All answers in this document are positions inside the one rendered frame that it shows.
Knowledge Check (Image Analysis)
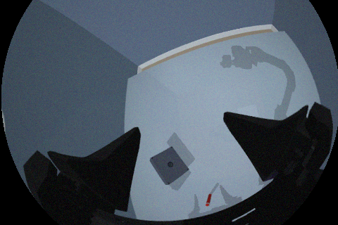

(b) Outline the dark grey sloped panel with hole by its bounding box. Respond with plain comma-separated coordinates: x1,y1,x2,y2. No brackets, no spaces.
149,147,189,185

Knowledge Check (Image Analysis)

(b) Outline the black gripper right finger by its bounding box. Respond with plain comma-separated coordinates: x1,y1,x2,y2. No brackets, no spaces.
223,105,309,182

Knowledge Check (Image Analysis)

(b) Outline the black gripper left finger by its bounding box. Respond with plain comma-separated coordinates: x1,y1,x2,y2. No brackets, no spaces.
47,127,141,212

